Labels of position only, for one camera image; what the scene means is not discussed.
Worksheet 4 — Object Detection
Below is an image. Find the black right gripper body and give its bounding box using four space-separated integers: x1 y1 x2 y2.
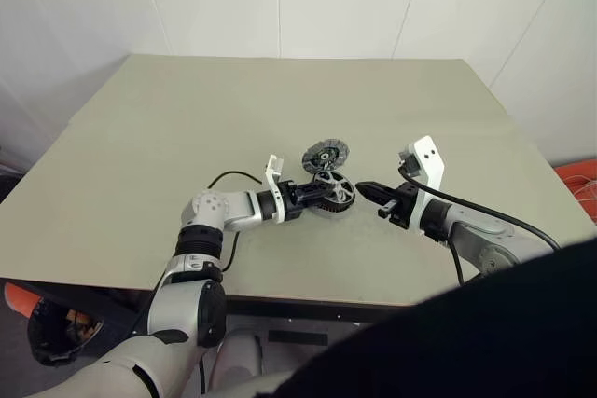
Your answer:
377 184 421 230

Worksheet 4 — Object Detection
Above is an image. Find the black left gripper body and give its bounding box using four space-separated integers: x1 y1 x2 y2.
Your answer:
278 179 306 224

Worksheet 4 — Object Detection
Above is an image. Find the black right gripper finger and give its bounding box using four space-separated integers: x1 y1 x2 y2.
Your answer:
354 179 398 197
358 189 397 207

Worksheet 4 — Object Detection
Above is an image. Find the black silver spoked wheel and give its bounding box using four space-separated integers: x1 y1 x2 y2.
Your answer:
311 171 357 208

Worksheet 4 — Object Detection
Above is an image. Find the grey round gear disc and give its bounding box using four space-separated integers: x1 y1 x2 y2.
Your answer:
301 136 350 173

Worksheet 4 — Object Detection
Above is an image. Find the black floor tape strip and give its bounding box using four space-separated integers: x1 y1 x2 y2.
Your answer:
268 330 327 347

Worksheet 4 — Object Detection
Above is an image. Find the black blurred foreground shape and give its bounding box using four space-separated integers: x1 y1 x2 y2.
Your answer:
274 237 597 398

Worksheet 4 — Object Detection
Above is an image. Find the grey rounded shape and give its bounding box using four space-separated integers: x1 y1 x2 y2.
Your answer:
215 333 268 392

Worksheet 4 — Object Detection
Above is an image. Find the orange fabric bag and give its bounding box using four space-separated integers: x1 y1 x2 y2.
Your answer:
552 159 597 227

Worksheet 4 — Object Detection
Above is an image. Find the silver robot torso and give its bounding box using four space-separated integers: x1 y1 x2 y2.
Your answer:
200 363 304 398

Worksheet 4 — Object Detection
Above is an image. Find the black open bag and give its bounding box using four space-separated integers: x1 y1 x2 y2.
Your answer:
26 295 106 367

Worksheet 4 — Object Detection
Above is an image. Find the orange padded roll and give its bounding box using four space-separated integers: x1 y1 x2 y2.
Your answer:
2 280 44 321

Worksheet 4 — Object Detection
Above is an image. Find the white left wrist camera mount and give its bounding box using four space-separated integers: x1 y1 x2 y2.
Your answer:
264 154 286 225

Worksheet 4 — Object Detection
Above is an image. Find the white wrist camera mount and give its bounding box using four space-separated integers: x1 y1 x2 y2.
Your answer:
396 135 448 234
264 154 286 225

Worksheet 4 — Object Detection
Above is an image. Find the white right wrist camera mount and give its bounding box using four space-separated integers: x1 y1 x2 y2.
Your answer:
396 135 448 234

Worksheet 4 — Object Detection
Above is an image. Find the black metal table frame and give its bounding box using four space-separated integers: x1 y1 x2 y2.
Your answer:
4 279 421 324

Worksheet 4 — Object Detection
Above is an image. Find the white tangled cord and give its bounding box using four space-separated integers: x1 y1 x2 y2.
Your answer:
559 173 597 226

